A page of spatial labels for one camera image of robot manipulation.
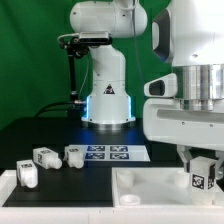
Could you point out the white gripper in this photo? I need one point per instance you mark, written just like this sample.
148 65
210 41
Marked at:
164 121

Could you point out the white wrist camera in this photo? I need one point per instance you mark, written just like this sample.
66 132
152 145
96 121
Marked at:
163 87

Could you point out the black camera on stand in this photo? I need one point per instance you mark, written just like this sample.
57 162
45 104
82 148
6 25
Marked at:
77 46

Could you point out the white fiducial tag sheet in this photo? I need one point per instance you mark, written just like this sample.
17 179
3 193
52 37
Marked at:
112 152

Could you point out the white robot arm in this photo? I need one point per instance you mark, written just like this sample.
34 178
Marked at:
184 107

